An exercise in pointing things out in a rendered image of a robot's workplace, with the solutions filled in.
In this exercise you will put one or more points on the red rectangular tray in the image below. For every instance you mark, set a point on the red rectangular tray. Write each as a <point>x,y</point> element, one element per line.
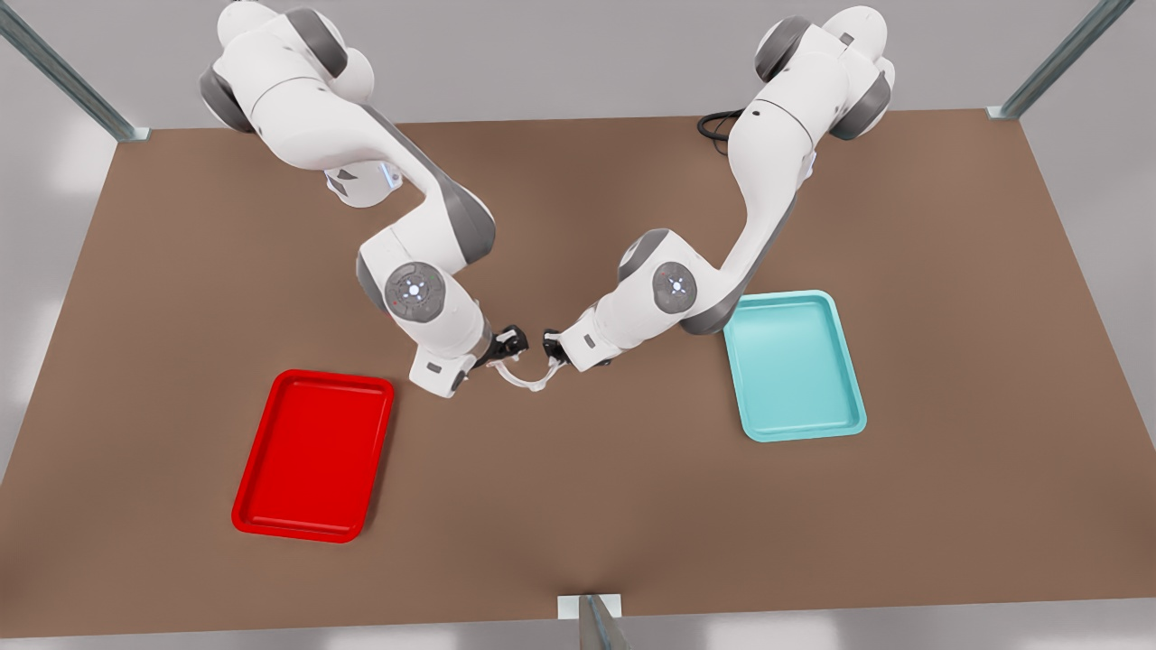
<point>314,454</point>

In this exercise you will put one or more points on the turquoise rectangular tray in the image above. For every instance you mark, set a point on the turquoise rectangular tray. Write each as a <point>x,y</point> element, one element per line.
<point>793,365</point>

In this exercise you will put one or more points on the silver frame post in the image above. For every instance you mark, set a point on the silver frame post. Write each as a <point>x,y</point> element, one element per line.
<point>594,621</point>
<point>1057,61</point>
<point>68,77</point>

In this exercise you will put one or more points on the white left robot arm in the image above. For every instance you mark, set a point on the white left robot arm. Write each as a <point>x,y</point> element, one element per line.
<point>777,153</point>

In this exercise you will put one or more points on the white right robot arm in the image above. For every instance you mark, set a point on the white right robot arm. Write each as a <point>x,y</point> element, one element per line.
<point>307,99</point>

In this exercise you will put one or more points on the white drainage pipe clamp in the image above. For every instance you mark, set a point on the white drainage pipe clamp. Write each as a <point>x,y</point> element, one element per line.
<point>528,376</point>

